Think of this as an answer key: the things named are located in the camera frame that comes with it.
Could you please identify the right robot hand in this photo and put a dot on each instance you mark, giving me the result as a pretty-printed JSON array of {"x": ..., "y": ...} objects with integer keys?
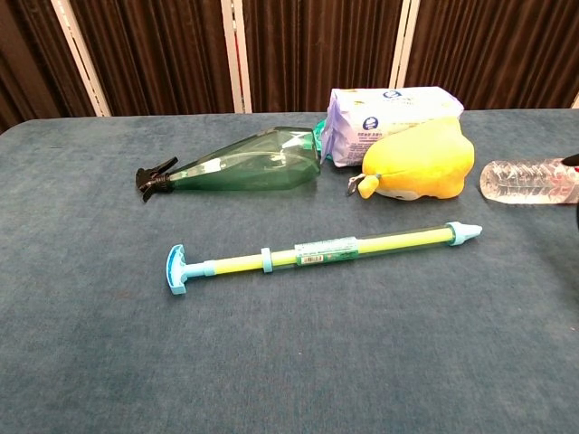
[{"x": 572, "y": 161}]

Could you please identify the clear ribbed water bottle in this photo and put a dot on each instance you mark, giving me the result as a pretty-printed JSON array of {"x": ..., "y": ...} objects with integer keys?
[{"x": 520, "y": 181}]

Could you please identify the dark brown partition panel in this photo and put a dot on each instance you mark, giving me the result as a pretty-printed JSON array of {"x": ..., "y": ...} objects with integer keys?
[
  {"x": 497, "y": 45},
  {"x": 31, "y": 59},
  {"x": 158, "y": 54},
  {"x": 316, "y": 45}
]

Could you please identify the yellow plush toy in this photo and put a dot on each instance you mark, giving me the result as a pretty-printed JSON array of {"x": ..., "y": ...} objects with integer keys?
[{"x": 416, "y": 158}]

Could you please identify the white wet wipes pack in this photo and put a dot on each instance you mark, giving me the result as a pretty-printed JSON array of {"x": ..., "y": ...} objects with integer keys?
[{"x": 389, "y": 110}]

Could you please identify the teal green packet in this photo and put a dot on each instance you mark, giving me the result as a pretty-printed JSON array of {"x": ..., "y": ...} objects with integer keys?
[{"x": 319, "y": 135}]

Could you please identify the green spray bottle black trigger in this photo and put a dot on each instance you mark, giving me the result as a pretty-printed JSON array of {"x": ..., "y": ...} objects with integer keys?
[{"x": 253, "y": 167}]

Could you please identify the blue velvet table cover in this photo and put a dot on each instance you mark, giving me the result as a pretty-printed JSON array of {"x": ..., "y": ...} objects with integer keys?
[{"x": 289, "y": 361}]

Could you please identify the white partition frame post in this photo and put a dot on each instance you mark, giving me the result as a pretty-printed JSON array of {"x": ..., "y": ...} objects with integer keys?
[
  {"x": 405, "y": 45},
  {"x": 236, "y": 54},
  {"x": 81, "y": 59},
  {"x": 576, "y": 101}
]

